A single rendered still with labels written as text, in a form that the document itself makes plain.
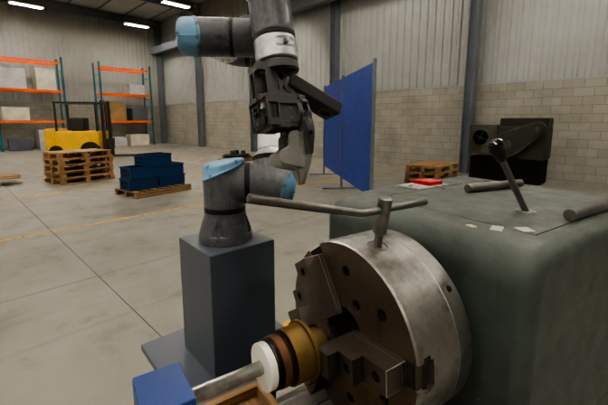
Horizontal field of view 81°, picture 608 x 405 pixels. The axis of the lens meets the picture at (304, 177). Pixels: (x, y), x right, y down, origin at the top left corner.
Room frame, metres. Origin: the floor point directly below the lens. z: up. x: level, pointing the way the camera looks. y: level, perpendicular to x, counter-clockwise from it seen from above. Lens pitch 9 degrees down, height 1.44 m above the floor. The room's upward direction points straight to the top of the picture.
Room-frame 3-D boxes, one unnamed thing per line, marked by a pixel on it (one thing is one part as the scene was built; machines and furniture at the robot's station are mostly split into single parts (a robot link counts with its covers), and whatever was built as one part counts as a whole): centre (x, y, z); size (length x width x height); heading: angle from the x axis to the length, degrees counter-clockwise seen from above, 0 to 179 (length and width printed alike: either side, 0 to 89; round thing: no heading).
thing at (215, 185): (0.99, 0.22, 1.27); 0.13 x 0.12 x 0.14; 96
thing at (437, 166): (8.34, -3.05, 0.22); 1.25 x 0.86 x 0.44; 139
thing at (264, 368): (0.44, 0.11, 1.08); 0.13 x 0.07 x 0.07; 124
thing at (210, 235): (0.99, 0.23, 1.15); 0.15 x 0.15 x 0.10
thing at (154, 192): (7.13, 3.06, 0.39); 1.20 x 0.80 x 0.79; 144
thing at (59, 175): (8.53, 5.44, 0.36); 1.26 x 0.86 x 0.73; 147
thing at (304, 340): (0.50, 0.01, 1.08); 0.09 x 0.09 x 0.09; 34
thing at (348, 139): (7.47, -0.79, 1.18); 4.12 x 0.80 x 2.35; 7
